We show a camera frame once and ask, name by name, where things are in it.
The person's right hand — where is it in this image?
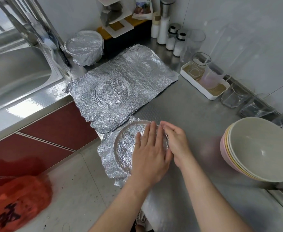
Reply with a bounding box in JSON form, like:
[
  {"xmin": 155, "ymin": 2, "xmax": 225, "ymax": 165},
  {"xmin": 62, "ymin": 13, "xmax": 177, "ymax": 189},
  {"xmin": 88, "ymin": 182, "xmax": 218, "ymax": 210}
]
[{"xmin": 159, "ymin": 120, "xmax": 194, "ymax": 168}]

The pink bowl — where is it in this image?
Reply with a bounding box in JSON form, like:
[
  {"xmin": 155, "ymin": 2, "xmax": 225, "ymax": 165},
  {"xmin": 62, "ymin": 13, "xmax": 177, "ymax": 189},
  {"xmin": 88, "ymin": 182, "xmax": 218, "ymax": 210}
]
[{"xmin": 220, "ymin": 117, "xmax": 283, "ymax": 183}]

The steel faucet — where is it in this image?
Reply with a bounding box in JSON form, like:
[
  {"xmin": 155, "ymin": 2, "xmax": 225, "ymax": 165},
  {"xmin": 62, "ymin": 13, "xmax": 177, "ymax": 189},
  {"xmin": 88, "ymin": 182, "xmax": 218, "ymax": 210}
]
[{"xmin": 0, "ymin": 0, "xmax": 38, "ymax": 46}]

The person's left forearm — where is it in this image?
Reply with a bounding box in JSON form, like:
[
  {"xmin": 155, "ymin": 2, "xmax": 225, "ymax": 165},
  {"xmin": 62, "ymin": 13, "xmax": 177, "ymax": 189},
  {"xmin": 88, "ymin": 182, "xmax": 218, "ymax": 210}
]
[{"xmin": 89, "ymin": 179, "xmax": 161, "ymax": 232}]

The pink translucent cup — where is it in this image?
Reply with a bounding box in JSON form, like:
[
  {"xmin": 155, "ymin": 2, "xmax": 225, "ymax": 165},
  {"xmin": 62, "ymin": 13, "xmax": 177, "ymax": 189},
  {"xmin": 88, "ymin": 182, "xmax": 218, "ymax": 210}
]
[{"xmin": 200, "ymin": 67, "xmax": 225, "ymax": 90}]

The red plastic bag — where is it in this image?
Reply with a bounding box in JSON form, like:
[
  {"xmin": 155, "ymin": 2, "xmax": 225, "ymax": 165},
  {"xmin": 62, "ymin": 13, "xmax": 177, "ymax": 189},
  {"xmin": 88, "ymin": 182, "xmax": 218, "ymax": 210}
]
[{"xmin": 0, "ymin": 174, "xmax": 53, "ymax": 232}]

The person's right forearm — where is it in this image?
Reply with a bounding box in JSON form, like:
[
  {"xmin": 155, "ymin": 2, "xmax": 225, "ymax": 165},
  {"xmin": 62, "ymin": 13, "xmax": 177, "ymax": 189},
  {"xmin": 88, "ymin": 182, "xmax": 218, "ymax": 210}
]
[{"xmin": 180, "ymin": 157, "xmax": 253, "ymax": 232}]

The person's left hand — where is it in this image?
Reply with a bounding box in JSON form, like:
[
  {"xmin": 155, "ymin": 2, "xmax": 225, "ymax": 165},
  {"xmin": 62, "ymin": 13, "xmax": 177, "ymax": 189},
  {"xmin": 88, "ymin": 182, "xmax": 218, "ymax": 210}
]
[{"xmin": 131, "ymin": 121, "xmax": 174, "ymax": 189}]

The stainless steel sink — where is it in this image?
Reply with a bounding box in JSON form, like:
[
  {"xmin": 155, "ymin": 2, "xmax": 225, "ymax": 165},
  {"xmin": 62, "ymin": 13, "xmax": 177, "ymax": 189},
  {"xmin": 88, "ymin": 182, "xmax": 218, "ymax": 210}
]
[{"xmin": 0, "ymin": 41, "xmax": 72, "ymax": 148}]

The person's right white shoe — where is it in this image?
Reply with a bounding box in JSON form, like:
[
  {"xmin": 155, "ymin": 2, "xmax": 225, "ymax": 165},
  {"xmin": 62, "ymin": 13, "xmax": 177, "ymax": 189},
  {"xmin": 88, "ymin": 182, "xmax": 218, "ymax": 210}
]
[{"xmin": 136, "ymin": 210, "xmax": 148, "ymax": 230}]

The white rectangular tray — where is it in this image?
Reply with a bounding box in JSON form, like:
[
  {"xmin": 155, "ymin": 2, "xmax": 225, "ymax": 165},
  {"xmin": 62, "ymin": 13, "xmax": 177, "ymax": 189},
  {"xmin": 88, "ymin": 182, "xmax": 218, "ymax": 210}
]
[{"xmin": 180, "ymin": 60, "xmax": 230, "ymax": 101}]

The white corner shelf rack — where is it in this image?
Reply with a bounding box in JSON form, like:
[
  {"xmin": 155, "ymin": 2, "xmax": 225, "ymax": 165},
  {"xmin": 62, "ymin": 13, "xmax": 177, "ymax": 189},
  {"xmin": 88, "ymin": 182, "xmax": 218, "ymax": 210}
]
[{"xmin": 95, "ymin": 0, "xmax": 154, "ymax": 39}]

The stack of aluminium foil sheets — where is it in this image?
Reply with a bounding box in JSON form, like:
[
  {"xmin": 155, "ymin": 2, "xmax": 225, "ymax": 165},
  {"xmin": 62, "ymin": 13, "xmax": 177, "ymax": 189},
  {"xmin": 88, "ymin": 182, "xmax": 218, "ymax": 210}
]
[{"xmin": 66, "ymin": 44, "xmax": 180, "ymax": 135}]

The tall white steel-capped bottle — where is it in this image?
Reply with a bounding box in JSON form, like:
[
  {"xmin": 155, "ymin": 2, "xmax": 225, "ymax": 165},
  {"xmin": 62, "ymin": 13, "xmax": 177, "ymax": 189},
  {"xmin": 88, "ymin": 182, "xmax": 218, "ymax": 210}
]
[{"xmin": 156, "ymin": 0, "xmax": 177, "ymax": 45}]

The small white tan-capped bottle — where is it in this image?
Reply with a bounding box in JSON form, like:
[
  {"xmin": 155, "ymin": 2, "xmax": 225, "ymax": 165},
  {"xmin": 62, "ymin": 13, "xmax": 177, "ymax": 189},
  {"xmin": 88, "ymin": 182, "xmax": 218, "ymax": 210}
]
[{"xmin": 150, "ymin": 12, "xmax": 161, "ymax": 39}]

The colourful snack packet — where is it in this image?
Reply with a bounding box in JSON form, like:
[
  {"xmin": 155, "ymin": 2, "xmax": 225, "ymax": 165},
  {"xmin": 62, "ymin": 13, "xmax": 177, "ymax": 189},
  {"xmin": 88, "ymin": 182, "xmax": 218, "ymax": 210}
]
[{"xmin": 133, "ymin": 0, "xmax": 153, "ymax": 20}]

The white shaker with black lid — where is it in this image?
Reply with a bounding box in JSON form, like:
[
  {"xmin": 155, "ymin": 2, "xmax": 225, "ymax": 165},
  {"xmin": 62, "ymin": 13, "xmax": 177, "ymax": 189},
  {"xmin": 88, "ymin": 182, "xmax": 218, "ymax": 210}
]
[
  {"xmin": 173, "ymin": 30, "xmax": 187, "ymax": 57},
  {"xmin": 165, "ymin": 24, "xmax": 179, "ymax": 51}
]

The red kitchen cabinet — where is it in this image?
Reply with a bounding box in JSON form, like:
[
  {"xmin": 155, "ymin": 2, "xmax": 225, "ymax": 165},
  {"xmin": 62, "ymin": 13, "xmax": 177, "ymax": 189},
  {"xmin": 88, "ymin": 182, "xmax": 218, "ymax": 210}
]
[{"xmin": 0, "ymin": 101, "xmax": 100, "ymax": 189}]

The foil-covered bowl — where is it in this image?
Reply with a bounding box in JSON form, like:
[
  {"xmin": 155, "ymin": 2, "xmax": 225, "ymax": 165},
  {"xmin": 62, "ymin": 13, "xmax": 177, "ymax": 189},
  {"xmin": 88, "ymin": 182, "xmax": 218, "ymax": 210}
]
[
  {"xmin": 64, "ymin": 30, "xmax": 105, "ymax": 67},
  {"xmin": 97, "ymin": 116, "xmax": 171, "ymax": 188}
]

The white dish brush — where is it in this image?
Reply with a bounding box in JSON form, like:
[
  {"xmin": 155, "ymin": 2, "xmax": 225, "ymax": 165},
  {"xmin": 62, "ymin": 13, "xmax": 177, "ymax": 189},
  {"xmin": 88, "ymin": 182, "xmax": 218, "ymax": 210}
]
[{"xmin": 42, "ymin": 38, "xmax": 60, "ymax": 51}]

